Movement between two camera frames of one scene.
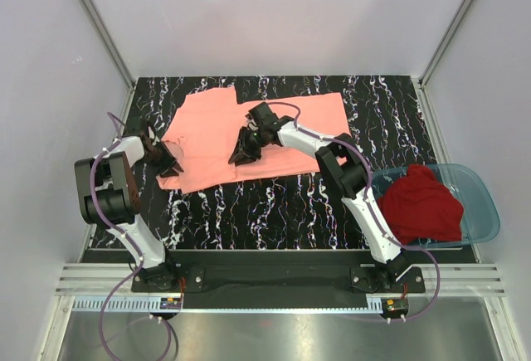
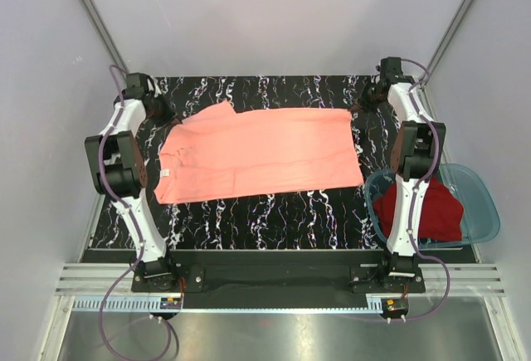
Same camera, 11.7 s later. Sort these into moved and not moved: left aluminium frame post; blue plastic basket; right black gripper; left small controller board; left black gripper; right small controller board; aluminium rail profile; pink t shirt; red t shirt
Moved: pink t shirt; left black gripper; right black gripper
Not moved: aluminium rail profile; left aluminium frame post; left small controller board; right small controller board; red t shirt; blue plastic basket
